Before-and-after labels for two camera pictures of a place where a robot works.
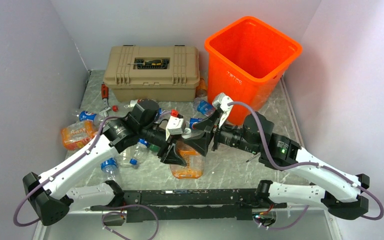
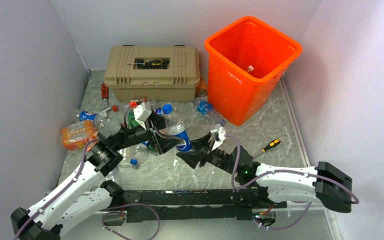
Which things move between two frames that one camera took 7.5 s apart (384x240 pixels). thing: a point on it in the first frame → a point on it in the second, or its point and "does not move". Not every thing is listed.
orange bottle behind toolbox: x=201 y=90 does not move
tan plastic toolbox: x=151 y=74 does not move
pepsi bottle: x=192 y=122 → x=176 y=127
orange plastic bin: x=246 y=61 does not move
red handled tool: x=104 y=91 does not move
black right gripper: x=200 y=143 → x=202 y=144
